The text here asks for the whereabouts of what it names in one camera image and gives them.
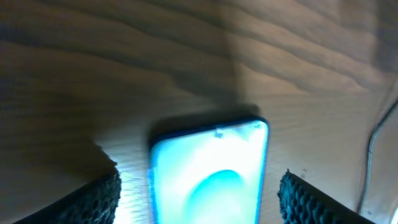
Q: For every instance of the blue smartphone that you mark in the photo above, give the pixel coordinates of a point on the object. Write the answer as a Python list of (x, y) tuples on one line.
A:
[(209, 173)]

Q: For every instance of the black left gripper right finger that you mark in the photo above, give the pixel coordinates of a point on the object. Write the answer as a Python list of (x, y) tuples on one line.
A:
[(302, 203)]

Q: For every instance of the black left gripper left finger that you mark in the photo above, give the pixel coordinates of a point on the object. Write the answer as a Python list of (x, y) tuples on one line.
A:
[(93, 203)]

